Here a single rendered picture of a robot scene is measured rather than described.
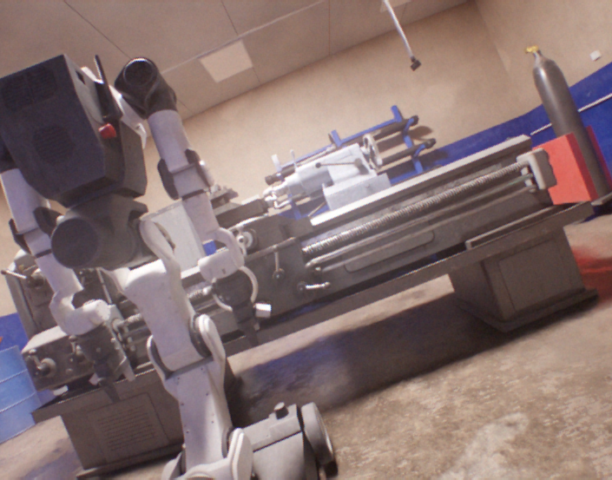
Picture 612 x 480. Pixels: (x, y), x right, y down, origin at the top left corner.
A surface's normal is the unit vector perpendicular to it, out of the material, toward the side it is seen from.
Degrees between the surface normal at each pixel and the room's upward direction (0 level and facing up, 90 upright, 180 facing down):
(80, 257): 90
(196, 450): 46
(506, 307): 90
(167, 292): 100
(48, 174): 105
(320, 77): 90
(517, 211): 90
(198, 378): 60
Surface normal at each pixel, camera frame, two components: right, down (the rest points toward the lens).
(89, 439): -0.07, 0.02
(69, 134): 0.18, 0.20
